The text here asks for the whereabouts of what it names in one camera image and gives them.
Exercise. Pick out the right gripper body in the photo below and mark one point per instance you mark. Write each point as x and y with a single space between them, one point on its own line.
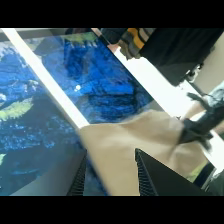
200 128

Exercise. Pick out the striped garment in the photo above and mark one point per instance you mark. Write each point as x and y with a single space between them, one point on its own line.
135 41

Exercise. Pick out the black garment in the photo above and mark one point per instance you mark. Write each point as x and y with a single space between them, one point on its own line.
180 50

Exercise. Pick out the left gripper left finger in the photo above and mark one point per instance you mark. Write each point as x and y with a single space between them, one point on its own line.
80 181

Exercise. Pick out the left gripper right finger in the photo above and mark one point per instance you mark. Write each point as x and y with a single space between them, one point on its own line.
160 180

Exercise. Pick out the brown pants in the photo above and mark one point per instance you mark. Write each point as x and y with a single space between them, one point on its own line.
133 136

